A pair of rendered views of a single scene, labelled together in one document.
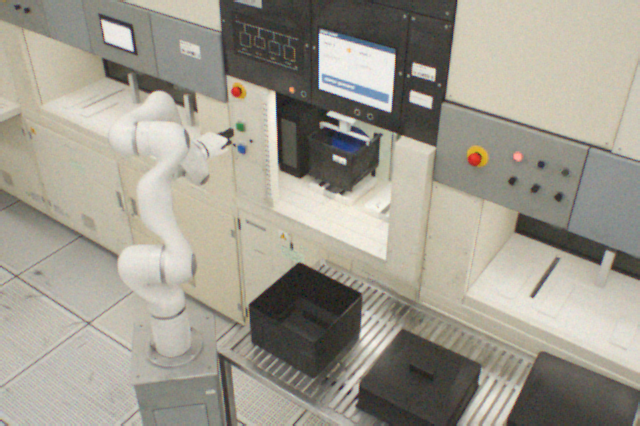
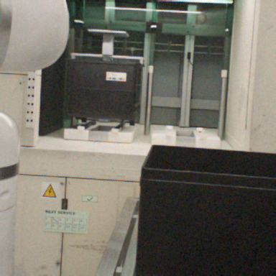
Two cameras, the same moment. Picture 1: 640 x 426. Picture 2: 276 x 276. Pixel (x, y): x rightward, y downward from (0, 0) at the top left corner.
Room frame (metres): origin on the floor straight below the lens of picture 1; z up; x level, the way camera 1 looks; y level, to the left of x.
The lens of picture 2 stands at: (1.01, 0.62, 1.06)
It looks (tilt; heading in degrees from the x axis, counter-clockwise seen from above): 3 degrees down; 328
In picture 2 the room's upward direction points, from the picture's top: 3 degrees clockwise
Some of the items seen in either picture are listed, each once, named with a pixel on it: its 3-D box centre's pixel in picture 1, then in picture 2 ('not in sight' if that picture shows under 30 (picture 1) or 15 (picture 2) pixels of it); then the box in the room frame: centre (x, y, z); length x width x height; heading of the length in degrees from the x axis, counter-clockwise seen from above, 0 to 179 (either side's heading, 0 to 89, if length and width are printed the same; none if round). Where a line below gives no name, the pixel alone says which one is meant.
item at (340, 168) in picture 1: (344, 148); (106, 80); (2.39, -0.07, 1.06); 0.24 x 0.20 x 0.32; 55
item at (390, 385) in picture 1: (420, 381); not in sight; (1.39, -0.30, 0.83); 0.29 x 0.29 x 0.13; 58
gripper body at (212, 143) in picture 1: (209, 145); not in sight; (2.16, 0.43, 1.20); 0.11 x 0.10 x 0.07; 145
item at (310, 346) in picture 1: (306, 318); (221, 208); (1.64, 0.06, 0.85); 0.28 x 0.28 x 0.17; 54
